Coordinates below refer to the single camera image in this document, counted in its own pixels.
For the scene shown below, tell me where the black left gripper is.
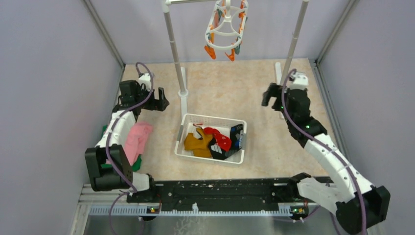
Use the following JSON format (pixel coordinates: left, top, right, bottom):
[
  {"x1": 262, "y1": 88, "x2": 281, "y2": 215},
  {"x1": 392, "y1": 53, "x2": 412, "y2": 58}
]
[{"x1": 134, "y1": 84, "x2": 168, "y2": 112}]

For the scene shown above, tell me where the mustard yellow sock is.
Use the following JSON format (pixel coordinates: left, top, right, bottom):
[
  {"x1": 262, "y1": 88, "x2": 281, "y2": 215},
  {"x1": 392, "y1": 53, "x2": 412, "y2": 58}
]
[
  {"x1": 192, "y1": 148, "x2": 212, "y2": 158},
  {"x1": 184, "y1": 128, "x2": 213, "y2": 151}
]

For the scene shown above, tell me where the black sock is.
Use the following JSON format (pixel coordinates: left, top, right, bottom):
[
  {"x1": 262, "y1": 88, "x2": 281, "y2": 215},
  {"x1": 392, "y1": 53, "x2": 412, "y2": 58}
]
[{"x1": 208, "y1": 124, "x2": 244, "y2": 161}]

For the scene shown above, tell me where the white plastic clip hanger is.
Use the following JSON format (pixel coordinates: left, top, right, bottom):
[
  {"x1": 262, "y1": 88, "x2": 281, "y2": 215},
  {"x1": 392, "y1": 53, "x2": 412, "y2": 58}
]
[{"x1": 205, "y1": 0, "x2": 249, "y2": 54}]

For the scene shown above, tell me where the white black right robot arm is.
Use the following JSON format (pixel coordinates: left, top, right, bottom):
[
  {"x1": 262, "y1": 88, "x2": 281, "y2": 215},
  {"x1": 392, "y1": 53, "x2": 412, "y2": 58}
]
[{"x1": 261, "y1": 83, "x2": 391, "y2": 235}]

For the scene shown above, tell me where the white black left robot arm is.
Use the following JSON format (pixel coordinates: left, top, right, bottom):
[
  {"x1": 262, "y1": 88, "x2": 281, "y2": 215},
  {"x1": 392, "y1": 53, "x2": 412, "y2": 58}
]
[{"x1": 85, "y1": 80, "x2": 169, "y2": 202}]

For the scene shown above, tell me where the pink cloth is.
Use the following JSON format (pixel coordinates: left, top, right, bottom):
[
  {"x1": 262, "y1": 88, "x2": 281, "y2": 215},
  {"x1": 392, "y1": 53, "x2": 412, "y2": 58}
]
[{"x1": 123, "y1": 121, "x2": 153, "y2": 166}]

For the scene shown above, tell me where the white plastic basket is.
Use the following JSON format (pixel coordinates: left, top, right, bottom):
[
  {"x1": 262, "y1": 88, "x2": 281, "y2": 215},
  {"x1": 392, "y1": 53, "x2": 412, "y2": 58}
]
[{"x1": 175, "y1": 114, "x2": 247, "y2": 166}]

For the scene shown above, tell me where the orange clothespin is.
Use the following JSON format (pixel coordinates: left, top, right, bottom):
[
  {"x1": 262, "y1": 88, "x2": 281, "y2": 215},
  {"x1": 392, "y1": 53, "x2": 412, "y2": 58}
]
[{"x1": 204, "y1": 45, "x2": 216, "y2": 60}]

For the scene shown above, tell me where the white metal drying rack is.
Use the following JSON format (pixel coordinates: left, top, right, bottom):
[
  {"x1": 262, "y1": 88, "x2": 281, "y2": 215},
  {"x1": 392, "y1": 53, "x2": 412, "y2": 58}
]
[{"x1": 161, "y1": 0, "x2": 309, "y2": 118}]

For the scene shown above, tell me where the green cloth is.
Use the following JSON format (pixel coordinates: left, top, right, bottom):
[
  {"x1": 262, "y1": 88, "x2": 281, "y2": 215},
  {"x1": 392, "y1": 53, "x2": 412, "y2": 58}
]
[{"x1": 101, "y1": 125, "x2": 142, "y2": 172}]

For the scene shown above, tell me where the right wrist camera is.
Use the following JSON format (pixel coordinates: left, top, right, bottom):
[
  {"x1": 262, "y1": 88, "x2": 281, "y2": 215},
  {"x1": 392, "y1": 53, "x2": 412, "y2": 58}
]
[{"x1": 289, "y1": 71, "x2": 309, "y2": 91}]

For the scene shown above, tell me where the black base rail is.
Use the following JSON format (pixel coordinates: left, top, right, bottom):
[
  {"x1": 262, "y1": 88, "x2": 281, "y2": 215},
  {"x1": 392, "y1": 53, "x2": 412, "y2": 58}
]
[{"x1": 127, "y1": 178, "x2": 310, "y2": 212}]

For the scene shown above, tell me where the white cable duct strip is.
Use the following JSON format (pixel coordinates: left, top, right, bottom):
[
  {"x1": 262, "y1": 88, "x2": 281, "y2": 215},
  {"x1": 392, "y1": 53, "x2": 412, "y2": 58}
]
[{"x1": 89, "y1": 203, "x2": 293, "y2": 217}]

